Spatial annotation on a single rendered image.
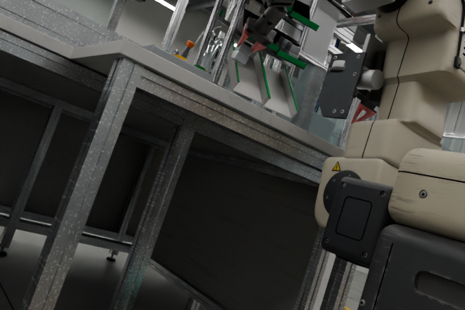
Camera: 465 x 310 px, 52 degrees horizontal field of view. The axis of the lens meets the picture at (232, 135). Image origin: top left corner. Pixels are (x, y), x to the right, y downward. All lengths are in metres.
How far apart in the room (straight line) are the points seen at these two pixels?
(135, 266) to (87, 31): 0.64
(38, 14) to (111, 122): 0.44
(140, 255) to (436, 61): 0.89
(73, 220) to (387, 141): 0.64
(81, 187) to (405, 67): 0.71
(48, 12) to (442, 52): 0.92
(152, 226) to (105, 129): 0.49
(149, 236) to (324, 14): 1.99
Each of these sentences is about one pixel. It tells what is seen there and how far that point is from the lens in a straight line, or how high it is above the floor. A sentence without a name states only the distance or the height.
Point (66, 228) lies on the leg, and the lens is 0.94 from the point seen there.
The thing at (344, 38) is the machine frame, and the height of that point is 2.02.
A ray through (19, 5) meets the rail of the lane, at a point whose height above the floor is 0.91.
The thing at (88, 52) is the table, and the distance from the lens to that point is 1.10.
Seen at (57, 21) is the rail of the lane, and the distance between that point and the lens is 1.30.
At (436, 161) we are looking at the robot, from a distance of 0.75.
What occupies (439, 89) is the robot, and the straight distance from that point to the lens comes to 1.13.
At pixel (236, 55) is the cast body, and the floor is 1.09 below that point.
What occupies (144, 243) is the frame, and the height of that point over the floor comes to 0.45.
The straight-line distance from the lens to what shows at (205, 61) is 2.58.
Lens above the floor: 0.65
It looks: 7 degrees up
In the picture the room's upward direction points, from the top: 19 degrees clockwise
